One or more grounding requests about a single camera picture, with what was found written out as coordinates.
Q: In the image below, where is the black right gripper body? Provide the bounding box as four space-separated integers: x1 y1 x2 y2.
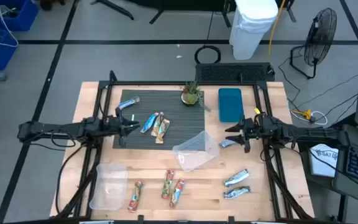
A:
242 115 273 154

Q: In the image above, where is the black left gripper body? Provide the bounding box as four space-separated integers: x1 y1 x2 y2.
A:
104 107 129 149

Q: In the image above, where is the silver blue granola bar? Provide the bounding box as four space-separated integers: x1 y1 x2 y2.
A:
218 139 237 149
223 169 250 187
116 95 141 110
223 185 252 200

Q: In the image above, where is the bright blue granola bar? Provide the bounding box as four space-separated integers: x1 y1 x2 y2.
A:
140 112 160 134

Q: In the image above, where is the red green granola bar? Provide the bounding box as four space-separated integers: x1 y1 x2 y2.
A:
161 169 175 200
127 181 145 213
168 178 186 208

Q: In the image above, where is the teal plastic bin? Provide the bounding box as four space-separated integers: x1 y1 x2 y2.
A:
218 88 245 123

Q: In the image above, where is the yellow plug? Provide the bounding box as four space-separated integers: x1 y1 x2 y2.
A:
290 108 313 121

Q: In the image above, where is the grey woven placemat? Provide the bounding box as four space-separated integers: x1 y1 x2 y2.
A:
112 89 205 151

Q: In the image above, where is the black perforated case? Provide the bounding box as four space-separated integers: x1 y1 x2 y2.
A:
195 62 275 83

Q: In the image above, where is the succulent plant in black pot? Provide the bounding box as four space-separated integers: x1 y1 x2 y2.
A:
180 80 211 112

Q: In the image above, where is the clear shallow plastic container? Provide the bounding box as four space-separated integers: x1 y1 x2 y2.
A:
88 163 129 211

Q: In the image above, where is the white printed paper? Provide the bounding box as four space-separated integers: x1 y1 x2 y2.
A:
308 142 340 178

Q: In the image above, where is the white trash bin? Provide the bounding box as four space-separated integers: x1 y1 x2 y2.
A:
228 0 279 61

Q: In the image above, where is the black floor fan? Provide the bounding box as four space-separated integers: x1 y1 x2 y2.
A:
289 7 337 80

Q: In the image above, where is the black tripod stand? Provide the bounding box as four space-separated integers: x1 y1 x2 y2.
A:
90 0 135 21

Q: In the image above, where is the clear plastic bin with handles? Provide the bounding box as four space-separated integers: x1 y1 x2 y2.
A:
172 130 220 172

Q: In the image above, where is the white floor cable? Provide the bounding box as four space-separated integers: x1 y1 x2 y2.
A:
290 110 328 126

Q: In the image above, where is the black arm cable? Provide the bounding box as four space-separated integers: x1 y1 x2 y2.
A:
55 144 85 215

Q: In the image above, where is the black floor cable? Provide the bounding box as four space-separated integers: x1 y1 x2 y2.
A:
277 54 358 121

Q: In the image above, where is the black cable coil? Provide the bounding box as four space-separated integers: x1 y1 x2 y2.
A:
194 45 222 65

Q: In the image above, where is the yellow cable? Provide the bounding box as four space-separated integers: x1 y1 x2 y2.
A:
267 0 287 62

